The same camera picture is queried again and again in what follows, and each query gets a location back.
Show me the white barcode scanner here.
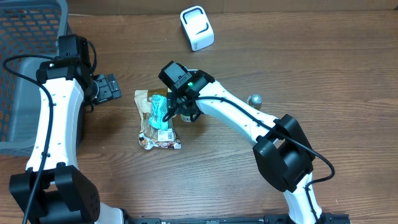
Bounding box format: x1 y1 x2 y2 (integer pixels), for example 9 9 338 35
180 6 215 52

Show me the grey plastic mesh basket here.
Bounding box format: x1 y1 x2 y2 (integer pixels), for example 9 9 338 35
1 0 72 156

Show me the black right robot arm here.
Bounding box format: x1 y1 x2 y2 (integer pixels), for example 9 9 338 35
159 67 325 223

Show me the clear bottle yellow liquid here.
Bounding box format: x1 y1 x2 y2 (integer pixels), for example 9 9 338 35
247 94 262 110

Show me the teal white snack packet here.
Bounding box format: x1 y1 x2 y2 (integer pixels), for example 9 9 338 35
149 95 169 130

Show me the brown patterned snack packet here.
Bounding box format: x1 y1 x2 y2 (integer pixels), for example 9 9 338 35
139 128 182 150

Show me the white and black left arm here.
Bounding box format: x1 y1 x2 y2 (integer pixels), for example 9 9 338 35
9 56 130 223

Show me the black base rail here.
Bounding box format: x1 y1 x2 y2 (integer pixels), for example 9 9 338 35
124 213 351 224

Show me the green lid white jar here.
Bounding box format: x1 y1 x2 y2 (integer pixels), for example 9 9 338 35
180 114 193 123

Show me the beige brown paper pouch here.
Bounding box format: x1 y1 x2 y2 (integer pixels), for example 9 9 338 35
134 88 174 137

